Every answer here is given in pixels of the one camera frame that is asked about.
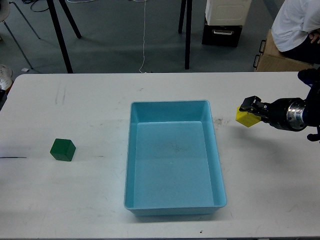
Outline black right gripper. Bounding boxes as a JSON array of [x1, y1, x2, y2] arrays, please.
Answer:
[[239, 95, 292, 130]]

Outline yellow cube block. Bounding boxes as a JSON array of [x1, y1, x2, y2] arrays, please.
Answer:
[[235, 106, 261, 128]]

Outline green cube block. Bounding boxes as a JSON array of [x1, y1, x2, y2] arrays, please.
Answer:
[[50, 138, 76, 162]]

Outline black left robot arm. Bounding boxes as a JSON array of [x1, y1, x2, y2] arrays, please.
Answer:
[[0, 89, 7, 110]]

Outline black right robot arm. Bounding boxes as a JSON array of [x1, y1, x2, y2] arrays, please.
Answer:
[[235, 68, 320, 142]]

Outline black storage box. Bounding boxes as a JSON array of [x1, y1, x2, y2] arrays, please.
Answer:
[[201, 23, 243, 48]]

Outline white plastic storage box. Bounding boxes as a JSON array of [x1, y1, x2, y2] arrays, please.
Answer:
[[205, 0, 252, 26]]

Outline seated person white shirt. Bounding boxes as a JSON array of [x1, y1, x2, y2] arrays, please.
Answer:
[[271, 0, 320, 65]]

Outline light blue plastic bin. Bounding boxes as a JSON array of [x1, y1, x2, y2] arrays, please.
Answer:
[[124, 100, 227, 216]]

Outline black right table legs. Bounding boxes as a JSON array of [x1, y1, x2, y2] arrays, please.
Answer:
[[178, 0, 193, 70]]

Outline black table legs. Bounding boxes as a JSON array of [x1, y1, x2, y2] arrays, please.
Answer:
[[178, 0, 193, 70], [46, 0, 83, 74]]

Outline black left table legs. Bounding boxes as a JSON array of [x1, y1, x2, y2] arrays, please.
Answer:
[[46, 0, 83, 74]]

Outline white sneaker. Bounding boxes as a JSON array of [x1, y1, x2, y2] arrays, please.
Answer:
[[0, 64, 14, 94]]

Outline cardboard box with handles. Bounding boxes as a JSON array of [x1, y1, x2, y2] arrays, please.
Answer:
[[253, 30, 314, 72]]

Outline white hanging cord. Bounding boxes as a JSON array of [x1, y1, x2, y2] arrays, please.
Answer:
[[138, 0, 148, 74]]

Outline black cable on floor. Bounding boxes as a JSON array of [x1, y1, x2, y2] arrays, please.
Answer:
[[21, 0, 52, 13]]

